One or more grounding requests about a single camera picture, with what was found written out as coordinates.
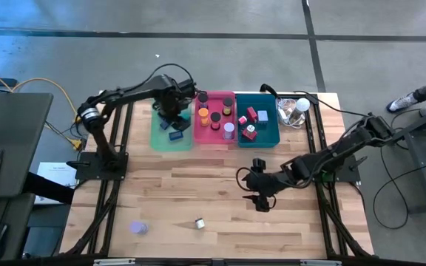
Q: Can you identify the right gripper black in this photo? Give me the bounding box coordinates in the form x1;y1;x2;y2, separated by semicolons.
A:
242;157;285;214

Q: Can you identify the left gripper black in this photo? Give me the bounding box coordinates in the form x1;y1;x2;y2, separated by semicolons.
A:
155;86;193;133

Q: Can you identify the black capped hourglass red sand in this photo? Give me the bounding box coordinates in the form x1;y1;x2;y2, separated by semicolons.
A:
209;112;223;132

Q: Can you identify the black capped hourglass yellow sand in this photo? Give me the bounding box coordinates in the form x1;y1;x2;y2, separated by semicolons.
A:
222;97;234;117

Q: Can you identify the green translucent plastic bin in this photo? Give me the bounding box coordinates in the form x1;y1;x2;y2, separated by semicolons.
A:
149;103;195;153

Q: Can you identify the pink translucent plastic bin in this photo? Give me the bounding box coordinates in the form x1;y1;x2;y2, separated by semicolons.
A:
193;91;237;146

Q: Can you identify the blue plastic bin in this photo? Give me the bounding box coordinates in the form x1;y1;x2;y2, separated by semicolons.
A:
235;93;282;149

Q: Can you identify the cylindrical bulb stand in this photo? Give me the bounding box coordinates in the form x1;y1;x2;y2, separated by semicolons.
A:
288;109;307;127

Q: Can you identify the white light bulb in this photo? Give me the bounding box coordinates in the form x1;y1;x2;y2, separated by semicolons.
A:
294;97;311;114

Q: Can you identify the pale purple round object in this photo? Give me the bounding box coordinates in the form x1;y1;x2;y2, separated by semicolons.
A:
129;220;150;236

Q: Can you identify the white paper sheet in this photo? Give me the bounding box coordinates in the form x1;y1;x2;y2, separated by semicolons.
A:
34;161;78;205

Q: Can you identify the grey side desk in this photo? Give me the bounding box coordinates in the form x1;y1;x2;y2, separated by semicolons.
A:
0;92;55;202

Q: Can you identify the black metal stand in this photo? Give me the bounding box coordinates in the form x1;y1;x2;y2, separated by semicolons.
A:
390;96;426;215

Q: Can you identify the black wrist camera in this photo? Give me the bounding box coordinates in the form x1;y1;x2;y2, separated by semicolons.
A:
178;78;198;98

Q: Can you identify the black table frame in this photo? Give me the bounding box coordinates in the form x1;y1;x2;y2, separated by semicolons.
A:
59;90;376;262

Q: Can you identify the yellow cable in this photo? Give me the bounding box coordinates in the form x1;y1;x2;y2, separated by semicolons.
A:
0;61;85;151

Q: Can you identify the grey metal bracket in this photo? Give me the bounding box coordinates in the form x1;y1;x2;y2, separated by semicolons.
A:
300;259;342;266
93;258;137;266

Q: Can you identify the long black cable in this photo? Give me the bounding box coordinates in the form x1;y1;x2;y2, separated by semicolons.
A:
293;89;371;119

